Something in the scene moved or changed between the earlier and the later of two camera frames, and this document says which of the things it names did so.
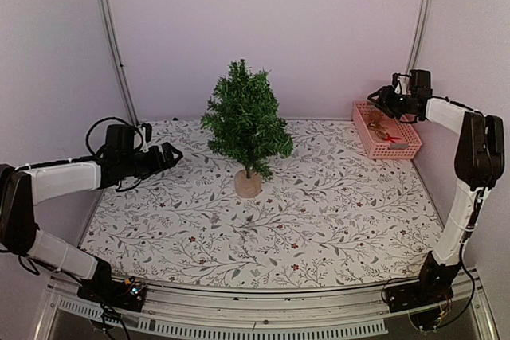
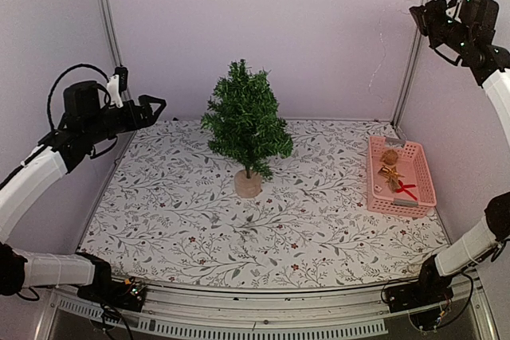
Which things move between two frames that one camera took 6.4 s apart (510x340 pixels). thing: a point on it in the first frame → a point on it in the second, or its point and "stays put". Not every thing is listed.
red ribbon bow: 389,138 → 403,189
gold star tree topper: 378,127 → 390,173
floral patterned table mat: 326,212 stays put
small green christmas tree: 243,127 stays put
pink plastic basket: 384,137 → 398,178
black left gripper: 158,164 → 135,120
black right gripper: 383,100 → 420,13
